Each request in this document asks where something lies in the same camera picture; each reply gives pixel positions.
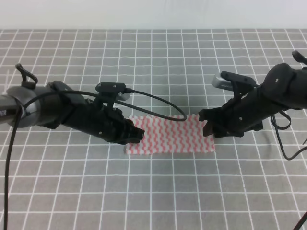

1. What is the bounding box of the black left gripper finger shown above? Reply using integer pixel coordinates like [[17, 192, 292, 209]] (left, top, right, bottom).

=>
[[112, 136, 141, 145], [125, 119, 144, 140]]

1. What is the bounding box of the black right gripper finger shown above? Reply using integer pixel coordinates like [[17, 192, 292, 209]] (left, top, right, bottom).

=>
[[202, 122, 221, 138], [199, 107, 225, 124]]

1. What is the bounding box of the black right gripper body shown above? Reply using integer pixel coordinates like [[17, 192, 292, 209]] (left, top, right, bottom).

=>
[[215, 93, 276, 138]]

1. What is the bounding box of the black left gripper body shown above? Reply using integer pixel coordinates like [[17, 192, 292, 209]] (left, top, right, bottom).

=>
[[62, 103, 126, 143]]

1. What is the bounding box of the pink white wavy striped towel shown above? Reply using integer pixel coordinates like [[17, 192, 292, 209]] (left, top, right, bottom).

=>
[[125, 114, 215, 155]]

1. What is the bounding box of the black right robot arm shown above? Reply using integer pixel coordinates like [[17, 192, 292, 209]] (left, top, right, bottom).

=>
[[199, 63, 307, 138]]

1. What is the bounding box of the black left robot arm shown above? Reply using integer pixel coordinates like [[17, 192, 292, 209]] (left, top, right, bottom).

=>
[[0, 63, 144, 145]]

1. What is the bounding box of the black right camera cable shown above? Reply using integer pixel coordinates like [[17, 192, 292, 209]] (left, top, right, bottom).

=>
[[270, 111, 307, 230]]

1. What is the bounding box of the black camera cable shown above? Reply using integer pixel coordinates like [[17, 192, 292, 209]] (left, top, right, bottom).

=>
[[270, 111, 307, 230], [3, 87, 188, 230]]

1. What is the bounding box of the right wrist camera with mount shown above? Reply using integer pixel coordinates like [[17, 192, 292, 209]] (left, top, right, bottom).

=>
[[212, 71, 257, 98]]

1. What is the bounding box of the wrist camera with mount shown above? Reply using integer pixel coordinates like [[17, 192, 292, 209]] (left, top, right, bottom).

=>
[[94, 82, 130, 109], [212, 71, 257, 98]]

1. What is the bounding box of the black left camera cable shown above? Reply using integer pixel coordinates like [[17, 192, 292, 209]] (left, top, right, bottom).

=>
[[3, 87, 188, 230]]

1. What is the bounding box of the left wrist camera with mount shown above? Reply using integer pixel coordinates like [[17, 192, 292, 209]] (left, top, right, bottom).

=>
[[94, 82, 130, 109]]

